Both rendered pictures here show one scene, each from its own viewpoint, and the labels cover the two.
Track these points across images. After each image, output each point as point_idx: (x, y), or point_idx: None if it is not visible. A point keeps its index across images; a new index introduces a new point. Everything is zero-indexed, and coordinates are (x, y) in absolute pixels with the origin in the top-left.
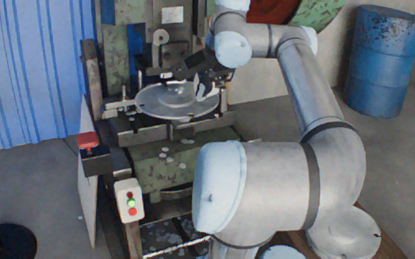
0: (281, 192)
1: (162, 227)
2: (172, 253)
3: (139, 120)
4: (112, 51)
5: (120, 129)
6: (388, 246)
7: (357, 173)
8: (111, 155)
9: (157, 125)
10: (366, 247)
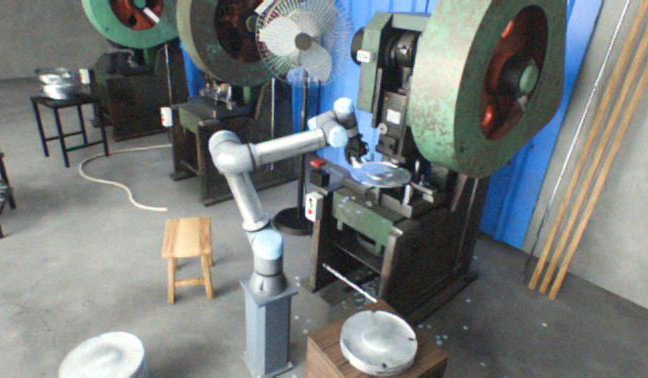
0: (213, 144)
1: (377, 284)
2: (355, 296)
3: None
4: None
5: (348, 174)
6: None
7: (225, 153)
8: (321, 177)
9: None
10: (362, 354)
